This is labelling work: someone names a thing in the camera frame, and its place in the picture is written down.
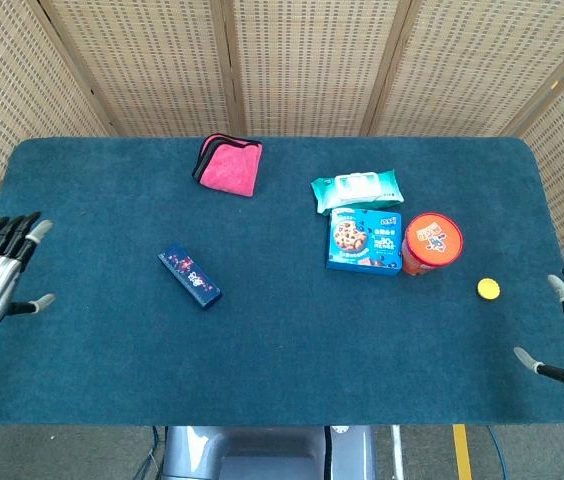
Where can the teal blue table cloth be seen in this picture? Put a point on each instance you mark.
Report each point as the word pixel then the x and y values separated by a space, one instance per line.
pixel 287 340

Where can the folded pink microfiber cloth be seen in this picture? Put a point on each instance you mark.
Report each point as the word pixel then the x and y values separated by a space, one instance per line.
pixel 232 170

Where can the dark blue glasses case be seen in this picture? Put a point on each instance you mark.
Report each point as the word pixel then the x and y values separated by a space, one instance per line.
pixel 189 275

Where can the grey robot base body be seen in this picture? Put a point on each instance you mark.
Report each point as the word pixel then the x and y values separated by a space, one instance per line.
pixel 262 455

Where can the yellow floor tape strip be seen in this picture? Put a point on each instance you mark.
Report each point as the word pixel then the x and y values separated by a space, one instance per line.
pixel 462 450

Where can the green wet wipes pack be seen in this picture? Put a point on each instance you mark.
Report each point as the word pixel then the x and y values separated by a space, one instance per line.
pixel 357 187

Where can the yellow bottle cap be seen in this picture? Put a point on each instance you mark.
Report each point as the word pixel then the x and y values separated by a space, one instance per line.
pixel 489 289

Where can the blue cookie box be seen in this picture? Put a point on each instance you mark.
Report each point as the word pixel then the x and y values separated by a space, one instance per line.
pixel 362 240

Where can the orange instant noodle cup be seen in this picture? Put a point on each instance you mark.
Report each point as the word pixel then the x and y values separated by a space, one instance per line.
pixel 432 237

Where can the woven bamboo folding screen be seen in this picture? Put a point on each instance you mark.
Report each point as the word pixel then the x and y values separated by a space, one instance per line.
pixel 312 65

